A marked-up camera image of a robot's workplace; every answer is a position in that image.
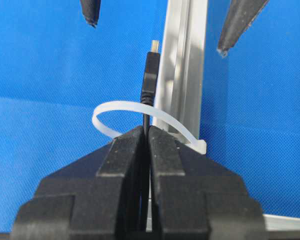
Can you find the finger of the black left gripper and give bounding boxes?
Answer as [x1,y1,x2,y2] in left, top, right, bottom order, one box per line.
[80,0,100,28]
[217,0,269,57]

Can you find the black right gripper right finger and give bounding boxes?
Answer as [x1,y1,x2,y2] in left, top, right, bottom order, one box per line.
[148,126,268,240]

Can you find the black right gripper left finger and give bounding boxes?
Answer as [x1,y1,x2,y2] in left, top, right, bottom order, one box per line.
[10,126,145,240]

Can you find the black usb cable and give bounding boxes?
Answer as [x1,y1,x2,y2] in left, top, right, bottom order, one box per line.
[139,39,161,233]

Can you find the white zip tie loop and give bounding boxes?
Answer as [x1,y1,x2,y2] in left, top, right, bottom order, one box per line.
[91,100,207,155]

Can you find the blue table mat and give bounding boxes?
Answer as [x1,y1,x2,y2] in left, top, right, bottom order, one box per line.
[0,0,300,233]

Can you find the aluminium extrusion frame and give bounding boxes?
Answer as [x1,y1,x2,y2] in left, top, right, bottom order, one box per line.
[155,0,300,231]

